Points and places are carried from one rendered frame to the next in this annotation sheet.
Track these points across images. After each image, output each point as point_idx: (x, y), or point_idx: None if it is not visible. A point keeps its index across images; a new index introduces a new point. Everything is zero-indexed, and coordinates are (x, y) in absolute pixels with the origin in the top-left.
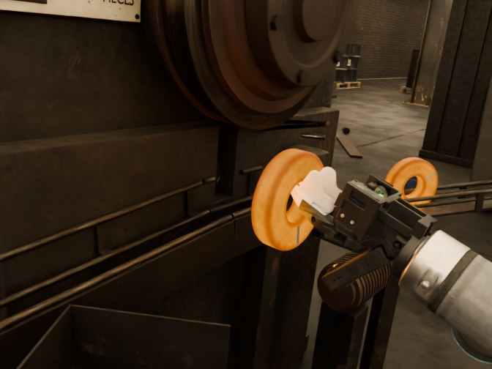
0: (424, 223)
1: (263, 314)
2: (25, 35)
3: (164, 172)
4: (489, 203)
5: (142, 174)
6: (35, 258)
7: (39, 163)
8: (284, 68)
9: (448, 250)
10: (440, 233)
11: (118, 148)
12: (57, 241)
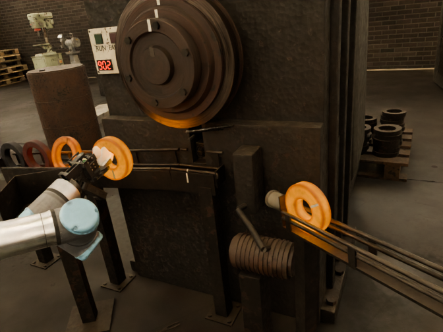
0: (60, 173)
1: (207, 236)
2: (115, 80)
3: (159, 138)
4: (378, 271)
5: (149, 137)
6: None
7: (112, 124)
8: (142, 99)
9: (51, 184)
10: (59, 179)
11: (137, 124)
12: None
